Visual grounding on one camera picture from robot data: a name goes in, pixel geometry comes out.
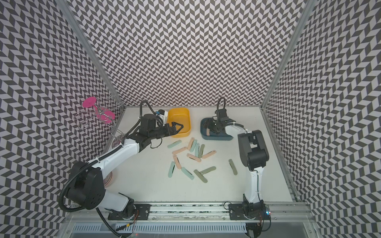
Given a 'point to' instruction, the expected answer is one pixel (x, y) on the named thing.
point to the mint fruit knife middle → (197, 150)
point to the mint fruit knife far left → (173, 144)
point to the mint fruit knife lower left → (170, 171)
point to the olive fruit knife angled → (208, 170)
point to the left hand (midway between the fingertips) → (179, 129)
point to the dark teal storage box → (205, 123)
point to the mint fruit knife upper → (193, 145)
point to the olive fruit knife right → (233, 166)
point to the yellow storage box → (182, 116)
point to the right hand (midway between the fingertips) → (205, 128)
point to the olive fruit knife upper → (201, 150)
